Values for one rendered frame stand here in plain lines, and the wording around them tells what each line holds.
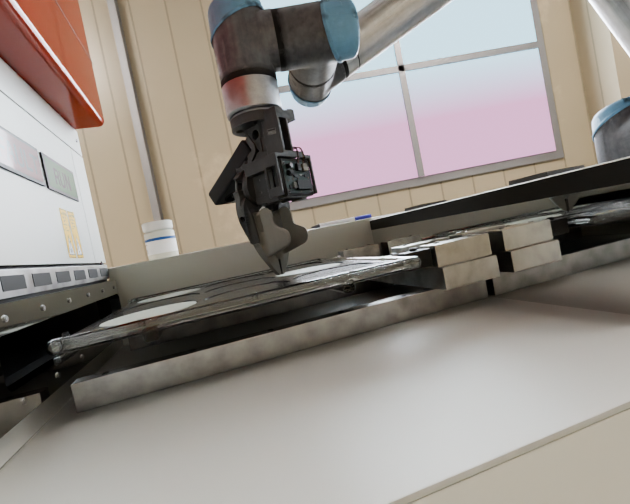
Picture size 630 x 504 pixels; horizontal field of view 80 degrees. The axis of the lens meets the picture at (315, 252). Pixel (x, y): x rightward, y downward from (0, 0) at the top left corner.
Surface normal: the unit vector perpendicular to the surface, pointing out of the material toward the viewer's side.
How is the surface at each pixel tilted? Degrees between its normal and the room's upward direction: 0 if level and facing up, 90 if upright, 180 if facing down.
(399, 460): 0
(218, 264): 90
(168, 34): 90
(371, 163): 90
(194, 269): 90
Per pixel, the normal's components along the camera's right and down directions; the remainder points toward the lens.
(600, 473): 0.27, -0.02
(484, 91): 0.07, 0.02
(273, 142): -0.60, 0.14
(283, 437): -0.20, -0.98
